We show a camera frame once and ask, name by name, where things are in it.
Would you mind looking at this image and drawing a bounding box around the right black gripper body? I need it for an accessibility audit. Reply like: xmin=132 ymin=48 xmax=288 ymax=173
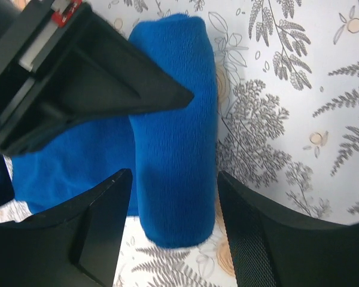
xmin=0 ymin=1 xmax=84 ymax=89

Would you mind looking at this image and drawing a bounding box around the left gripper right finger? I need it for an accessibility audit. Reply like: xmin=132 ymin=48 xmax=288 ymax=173
xmin=218 ymin=172 xmax=359 ymax=286

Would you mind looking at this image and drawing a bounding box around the floral table mat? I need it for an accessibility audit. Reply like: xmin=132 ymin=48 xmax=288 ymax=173
xmin=0 ymin=1 xmax=359 ymax=286

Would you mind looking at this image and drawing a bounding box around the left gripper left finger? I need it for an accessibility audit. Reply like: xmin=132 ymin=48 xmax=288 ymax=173
xmin=0 ymin=169 xmax=132 ymax=286

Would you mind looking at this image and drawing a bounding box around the blue towel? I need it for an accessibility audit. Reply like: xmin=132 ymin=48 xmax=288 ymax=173
xmin=12 ymin=14 xmax=217 ymax=248

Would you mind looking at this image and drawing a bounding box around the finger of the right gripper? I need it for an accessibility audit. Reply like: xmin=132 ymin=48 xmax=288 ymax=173
xmin=0 ymin=1 xmax=193 ymax=157

